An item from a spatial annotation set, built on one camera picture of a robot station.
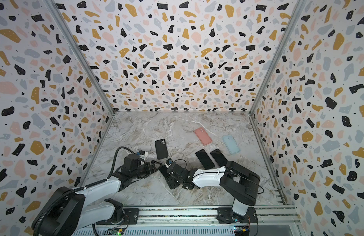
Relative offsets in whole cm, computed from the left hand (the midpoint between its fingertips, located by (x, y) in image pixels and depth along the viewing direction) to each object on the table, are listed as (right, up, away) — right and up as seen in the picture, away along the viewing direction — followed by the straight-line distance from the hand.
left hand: (159, 165), depth 85 cm
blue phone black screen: (+3, -3, -2) cm, 4 cm away
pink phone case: (+28, +14, +22) cm, 38 cm away
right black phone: (+37, +2, +10) cm, 38 cm away
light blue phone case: (+47, +10, +19) cm, 52 cm away
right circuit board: (+43, -28, -14) cm, 53 cm away
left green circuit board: (-18, -27, -15) cm, 36 cm away
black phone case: (-2, +7, +16) cm, 18 cm away
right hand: (+5, -7, 0) cm, 8 cm away
